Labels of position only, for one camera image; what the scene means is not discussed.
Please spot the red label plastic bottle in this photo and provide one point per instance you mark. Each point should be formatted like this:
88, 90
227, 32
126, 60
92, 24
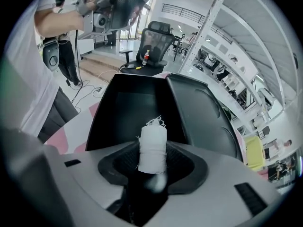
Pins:
145, 57

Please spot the black railing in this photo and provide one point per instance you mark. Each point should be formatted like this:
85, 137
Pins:
183, 12

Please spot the white power strip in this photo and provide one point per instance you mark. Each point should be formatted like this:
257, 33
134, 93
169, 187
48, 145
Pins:
99, 88

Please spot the yellow pen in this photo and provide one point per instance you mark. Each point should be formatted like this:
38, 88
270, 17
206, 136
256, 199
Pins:
139, 67

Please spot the person's left hand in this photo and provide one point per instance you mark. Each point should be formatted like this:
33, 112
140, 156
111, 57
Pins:
90, 5

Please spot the black headrest office chair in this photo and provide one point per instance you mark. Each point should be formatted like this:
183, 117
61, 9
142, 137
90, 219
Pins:
154, 44

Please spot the person's left forearm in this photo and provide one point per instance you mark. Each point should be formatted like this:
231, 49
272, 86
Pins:
59, 22

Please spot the black tray box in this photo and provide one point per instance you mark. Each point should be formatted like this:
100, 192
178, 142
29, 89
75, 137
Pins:
132, 112

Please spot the person's grey trousers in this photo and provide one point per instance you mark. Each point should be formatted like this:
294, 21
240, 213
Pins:
55, 117

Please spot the person's white shirt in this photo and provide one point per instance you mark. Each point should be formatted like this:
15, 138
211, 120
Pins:
26, 74

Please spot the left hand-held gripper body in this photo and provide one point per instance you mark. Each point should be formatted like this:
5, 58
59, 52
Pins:
88, 22

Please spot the wooden platform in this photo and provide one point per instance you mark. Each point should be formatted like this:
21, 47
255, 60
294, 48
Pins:
101, 64

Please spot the small black chair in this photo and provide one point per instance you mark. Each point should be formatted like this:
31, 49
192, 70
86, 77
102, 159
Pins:
264, 131

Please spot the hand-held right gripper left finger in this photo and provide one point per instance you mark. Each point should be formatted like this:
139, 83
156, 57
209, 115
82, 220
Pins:
90, 183

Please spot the yellow-green cloth table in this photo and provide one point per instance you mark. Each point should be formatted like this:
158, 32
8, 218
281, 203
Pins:
254, 154

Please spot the black helmet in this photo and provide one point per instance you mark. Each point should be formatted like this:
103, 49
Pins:
200, 67

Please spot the black grey rounded device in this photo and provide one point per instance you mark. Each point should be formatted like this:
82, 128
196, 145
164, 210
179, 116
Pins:
50, 54

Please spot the small white object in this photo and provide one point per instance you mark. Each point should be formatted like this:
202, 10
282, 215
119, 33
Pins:
152, 148

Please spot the white metal shelving rack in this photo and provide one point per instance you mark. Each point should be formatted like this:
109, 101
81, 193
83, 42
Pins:
248, 32

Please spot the black phone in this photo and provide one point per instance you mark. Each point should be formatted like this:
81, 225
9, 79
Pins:
130, 66

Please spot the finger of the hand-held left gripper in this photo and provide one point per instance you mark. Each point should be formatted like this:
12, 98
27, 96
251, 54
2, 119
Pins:
129, 15

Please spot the black plastic tray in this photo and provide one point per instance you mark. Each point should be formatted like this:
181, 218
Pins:
203, 117

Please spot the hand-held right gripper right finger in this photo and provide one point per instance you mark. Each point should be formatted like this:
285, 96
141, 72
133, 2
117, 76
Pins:
213, 197

